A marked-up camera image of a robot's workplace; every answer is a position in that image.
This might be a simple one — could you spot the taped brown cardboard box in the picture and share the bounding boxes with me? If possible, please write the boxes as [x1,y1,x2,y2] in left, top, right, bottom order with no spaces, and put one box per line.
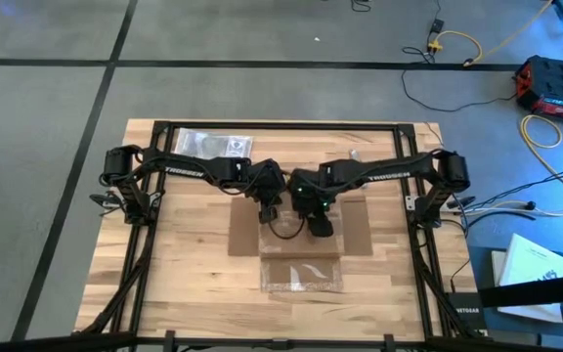
[258,204,342,259]
[226,195,375,294]

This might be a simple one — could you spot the black clamp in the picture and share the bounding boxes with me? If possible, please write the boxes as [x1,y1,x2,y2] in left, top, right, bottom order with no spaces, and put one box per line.
[450,195,477,210]

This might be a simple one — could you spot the black cable bundle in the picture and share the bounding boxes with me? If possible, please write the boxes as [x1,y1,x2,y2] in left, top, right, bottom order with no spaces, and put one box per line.
[456,163,563,231]

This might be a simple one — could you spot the black items clear bag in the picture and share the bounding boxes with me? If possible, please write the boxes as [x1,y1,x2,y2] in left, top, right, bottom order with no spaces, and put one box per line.
[194,136,225,158]

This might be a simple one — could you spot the white booklet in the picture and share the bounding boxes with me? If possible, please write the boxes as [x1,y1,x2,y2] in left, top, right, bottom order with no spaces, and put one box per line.
[490,233,563,324]

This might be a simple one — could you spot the white packet blue emblem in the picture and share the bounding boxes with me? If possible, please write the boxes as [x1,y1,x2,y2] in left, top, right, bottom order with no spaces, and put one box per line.
[226,136,252,158]

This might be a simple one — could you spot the yellow coiled cable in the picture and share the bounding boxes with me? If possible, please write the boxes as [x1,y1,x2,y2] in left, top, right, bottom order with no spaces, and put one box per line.
[519,113,563,217]

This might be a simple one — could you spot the red black tool case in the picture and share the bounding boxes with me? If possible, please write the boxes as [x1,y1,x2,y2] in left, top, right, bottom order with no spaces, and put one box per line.
[514,54,563,124]

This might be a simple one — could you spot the clear bubble wrap bag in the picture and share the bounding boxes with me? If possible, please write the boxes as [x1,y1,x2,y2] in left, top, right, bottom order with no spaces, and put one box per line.
[173,127,254,160]

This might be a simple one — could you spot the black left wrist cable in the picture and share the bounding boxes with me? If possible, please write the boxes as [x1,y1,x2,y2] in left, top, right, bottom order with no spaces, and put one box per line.
[266,217,308,242]

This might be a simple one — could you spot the black network switch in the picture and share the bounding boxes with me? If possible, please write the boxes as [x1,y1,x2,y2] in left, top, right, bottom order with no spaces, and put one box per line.
[450,291,488,331]

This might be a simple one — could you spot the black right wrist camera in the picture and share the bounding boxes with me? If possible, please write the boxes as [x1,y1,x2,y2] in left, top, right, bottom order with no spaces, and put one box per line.
[308,215,335,240]

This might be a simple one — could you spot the black floor cable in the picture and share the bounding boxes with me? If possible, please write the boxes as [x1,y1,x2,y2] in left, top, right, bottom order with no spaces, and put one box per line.
[401,46,518,113]

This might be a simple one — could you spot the yellow extension cable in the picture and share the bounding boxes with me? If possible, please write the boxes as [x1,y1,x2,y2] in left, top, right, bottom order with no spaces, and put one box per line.
[426,0,555,67]

